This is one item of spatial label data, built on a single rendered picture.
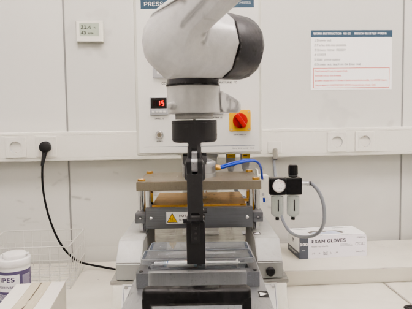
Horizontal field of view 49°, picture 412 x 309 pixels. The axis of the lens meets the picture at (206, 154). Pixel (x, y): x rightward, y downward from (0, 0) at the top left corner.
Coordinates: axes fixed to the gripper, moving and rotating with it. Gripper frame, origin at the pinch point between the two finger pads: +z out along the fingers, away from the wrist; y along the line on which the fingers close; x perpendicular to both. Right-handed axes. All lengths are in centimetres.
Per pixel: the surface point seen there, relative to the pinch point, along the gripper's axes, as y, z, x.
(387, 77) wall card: -89, -35, 68
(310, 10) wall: -87, -59, 40
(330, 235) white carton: -67, 17, 42
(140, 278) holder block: 3.6, 5.3, -9.0
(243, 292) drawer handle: 14.9, 3.6, 6.5
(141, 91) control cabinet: -43, -28, -14
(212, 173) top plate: -28.0, -8.1, 3.5
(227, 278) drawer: 7.9, 4.0, 4.8
